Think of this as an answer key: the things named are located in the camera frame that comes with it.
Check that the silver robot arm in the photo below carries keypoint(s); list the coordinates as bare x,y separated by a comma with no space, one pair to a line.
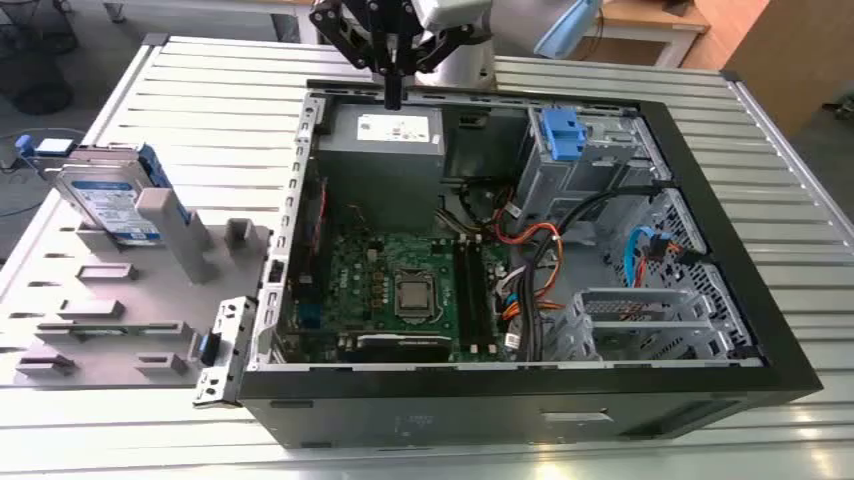
467,65

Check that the black chair base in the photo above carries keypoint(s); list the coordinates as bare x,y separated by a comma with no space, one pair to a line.
843,105

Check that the metal drive cage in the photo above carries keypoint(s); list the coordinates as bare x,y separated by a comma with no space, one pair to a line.
600,170

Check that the grey parts rack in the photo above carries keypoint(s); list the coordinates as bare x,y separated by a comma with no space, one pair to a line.
153,300

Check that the brown wooden cabinet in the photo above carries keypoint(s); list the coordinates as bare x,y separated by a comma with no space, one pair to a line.
787,60

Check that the metal disk bay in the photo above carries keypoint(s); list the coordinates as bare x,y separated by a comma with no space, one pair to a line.
643,325

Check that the grey metal card bracket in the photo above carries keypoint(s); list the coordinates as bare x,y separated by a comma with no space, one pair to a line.
227,312

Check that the silver CPU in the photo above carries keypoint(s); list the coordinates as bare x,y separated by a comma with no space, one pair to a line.
415,294

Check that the black PC case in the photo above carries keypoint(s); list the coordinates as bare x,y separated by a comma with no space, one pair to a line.
467,400

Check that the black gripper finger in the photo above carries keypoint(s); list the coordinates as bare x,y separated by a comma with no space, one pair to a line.
340,37
447,50

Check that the green RAM stick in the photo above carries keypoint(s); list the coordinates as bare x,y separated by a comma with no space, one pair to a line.
107,329

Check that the grey power supply unit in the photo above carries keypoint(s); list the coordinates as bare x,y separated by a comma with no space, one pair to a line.
380,185

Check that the hard disk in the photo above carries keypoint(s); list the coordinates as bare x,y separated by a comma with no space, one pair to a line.
107,200

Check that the blue plastic drive latch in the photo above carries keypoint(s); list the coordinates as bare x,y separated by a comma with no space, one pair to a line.
563,135

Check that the green motherboard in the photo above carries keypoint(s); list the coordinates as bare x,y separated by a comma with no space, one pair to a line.
407,250

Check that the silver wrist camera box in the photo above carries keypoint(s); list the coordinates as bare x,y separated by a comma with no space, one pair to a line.
454,12

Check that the wooden desk white frame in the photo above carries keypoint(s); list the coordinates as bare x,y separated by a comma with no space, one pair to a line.
660,15
303,32

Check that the black graphics card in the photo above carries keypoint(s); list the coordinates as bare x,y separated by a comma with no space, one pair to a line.
400,346

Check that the black RAM slot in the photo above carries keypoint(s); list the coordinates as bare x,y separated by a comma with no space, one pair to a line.
484,295
467,295

